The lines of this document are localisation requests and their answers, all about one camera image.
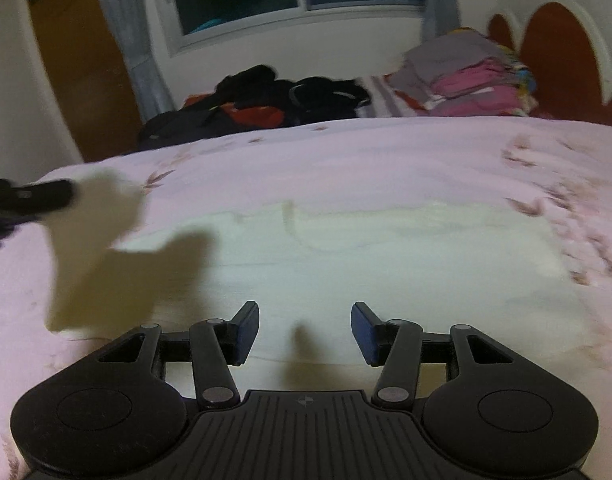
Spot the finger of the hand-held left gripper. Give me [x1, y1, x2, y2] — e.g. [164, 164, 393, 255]
[10, 179, 78, 218]

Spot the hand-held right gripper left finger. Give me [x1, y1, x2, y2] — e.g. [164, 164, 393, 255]
[93, 301, 261, 409]

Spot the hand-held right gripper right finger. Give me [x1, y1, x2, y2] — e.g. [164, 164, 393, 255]
[351, 301, 518, 409]

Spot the cream knit garment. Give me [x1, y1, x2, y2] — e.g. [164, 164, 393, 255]
[46, 170, 594, 401]

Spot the stack of folded clothes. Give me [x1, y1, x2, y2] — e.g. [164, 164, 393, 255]
[386, 26, 539, 118]

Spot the brown wooden door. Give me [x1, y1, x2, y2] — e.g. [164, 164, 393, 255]
[25, 0, 146, 163]

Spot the black bag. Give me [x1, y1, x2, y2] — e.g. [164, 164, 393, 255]
[137, 106, 239, 152]

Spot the pink floral blanket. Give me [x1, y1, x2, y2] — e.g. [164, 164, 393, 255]
[0, 116, 612, 480]

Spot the red orange garment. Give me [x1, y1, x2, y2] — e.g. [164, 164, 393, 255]
[183, 94, 285, 131]

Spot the red white striped sheet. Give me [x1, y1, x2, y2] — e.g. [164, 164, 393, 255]
[355, 74, 423, 119]

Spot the pile of black bags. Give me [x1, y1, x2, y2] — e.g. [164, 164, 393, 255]
[215, 64, 373, 126]

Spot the red and white headboard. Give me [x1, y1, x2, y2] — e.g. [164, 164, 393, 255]
[486, 0, 612, 127]

